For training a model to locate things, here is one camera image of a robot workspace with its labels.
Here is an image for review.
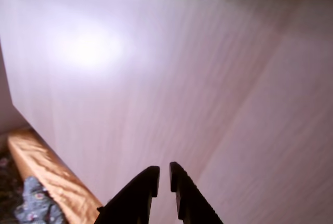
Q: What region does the grey floral cloth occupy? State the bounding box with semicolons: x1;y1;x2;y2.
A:
0;153;65;224

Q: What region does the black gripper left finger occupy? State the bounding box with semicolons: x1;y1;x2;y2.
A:
93;166;161;224

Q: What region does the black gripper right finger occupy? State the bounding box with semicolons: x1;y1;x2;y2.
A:
169;161;225;224

